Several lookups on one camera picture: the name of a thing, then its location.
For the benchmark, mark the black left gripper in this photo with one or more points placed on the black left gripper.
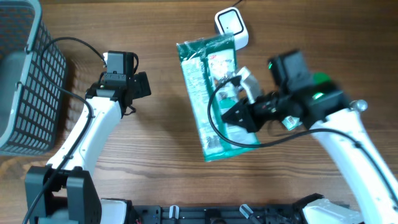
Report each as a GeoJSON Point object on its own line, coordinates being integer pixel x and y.
{"type": "Point", "coordinates": [140, 84]}

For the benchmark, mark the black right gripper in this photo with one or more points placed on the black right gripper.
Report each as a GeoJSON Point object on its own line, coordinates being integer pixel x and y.
{"type": "Point", "coordinates": [247, 119]}

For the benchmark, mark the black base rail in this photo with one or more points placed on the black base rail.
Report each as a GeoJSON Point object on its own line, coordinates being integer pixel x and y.
{"type": "Point", "coordinates": [274, 213]}

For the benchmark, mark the green 3M package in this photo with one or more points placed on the green 3M package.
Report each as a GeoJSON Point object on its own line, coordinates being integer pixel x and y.
{"type": "Point", "coordinates": [205, 64]}

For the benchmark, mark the teal plastic packet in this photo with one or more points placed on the teal plastic packet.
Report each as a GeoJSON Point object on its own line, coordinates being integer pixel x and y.
{"type": "Point", "coordinates": [291, 122]}

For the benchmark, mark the yellow liquid bottle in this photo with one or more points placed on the yellow liquid bottle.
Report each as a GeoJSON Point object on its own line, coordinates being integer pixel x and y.
{"type": "Point", "coordinates": [359, 105]}

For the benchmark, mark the green lid jar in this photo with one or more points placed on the green lid jar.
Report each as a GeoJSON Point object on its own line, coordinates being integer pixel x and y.
{"type": "Point", "coordinates": [320, 77]}

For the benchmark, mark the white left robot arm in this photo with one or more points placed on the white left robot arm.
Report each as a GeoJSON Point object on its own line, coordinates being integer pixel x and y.
{"type": "Point", "coordinates": [63, 191]}

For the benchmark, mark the grey mesh basket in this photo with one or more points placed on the grey mesh basket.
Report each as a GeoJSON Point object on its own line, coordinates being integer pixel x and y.
{"type": "Point", "coordinates": [30, 99]}

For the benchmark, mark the white barcode scanner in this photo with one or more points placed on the white barcode scanner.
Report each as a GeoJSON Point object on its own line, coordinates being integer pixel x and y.
{"type": "Point", "coordinates": [230, 21]}

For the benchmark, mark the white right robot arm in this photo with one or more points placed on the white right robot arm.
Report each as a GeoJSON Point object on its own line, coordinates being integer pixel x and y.
{"type": "Point", "coordinates": [328, 114]}

